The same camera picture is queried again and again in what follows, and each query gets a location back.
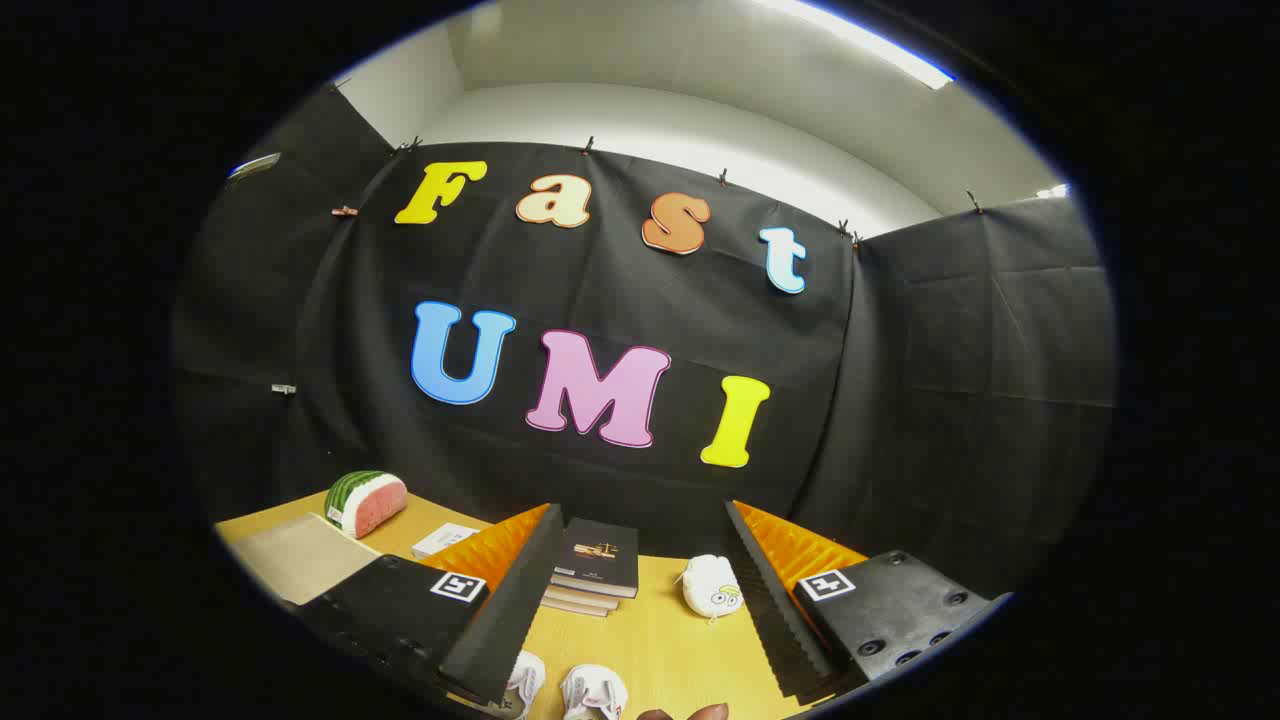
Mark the watermelon slice plush toy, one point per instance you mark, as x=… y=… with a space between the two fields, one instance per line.
x=368 y=503

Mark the ceiling light strip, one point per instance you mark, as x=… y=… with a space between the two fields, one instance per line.
x=1052 y=190

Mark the white plush toy with eyes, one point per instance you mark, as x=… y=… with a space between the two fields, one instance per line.
x=712 y=585

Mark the thin brown book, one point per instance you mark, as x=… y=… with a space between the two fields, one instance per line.
x=572 y=606

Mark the white canvas shoe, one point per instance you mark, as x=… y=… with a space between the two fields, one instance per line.
x=522 y=680
x=592 y=692

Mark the black hardcover book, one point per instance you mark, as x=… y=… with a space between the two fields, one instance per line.
x=600 y=560

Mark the beige fabric storage box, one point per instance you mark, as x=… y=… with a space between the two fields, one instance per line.
x=300 y=558

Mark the white book with portrait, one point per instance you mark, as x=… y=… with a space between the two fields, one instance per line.
x=447 y=538

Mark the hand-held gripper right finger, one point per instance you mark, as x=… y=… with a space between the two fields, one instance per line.
x=775 y=610

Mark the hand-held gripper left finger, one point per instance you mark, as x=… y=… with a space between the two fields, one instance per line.
x=505 y=620

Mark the brown cover book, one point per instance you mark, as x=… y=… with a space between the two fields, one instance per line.
x=585 y=596

